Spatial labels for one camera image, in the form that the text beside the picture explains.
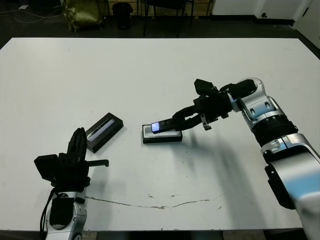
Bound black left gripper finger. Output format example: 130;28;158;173
67;127;81;159
76;127;88;162

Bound white floor cable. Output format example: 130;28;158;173
0;7;63;25

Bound black office chair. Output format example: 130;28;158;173
142;0;195;38

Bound black box with white insert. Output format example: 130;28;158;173
141;124;184;145

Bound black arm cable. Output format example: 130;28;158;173
216;83;234;94
39;189;59;240

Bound white door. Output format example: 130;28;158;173
292;0;320;51

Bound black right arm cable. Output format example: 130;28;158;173
216;83;234;94

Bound black waste bin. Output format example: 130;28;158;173
111;2;134;31

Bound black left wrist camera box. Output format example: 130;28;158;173
33;154;61;181

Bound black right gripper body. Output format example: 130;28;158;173
193;92;232;131

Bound slim black camera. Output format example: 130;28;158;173
150;119;183;136

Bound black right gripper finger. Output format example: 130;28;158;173
172;104;200;123
174;115;203;132

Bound yellow-green bag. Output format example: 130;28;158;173
62;0;104;33

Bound black box lid with print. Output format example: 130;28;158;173
84;112;125;154

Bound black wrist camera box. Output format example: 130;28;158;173
194;78;219;97
33;154;61;181

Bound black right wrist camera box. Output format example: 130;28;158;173
194;78;219;97

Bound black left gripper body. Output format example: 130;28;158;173
51;153;110;193

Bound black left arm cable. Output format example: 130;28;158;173
39;189;59;240

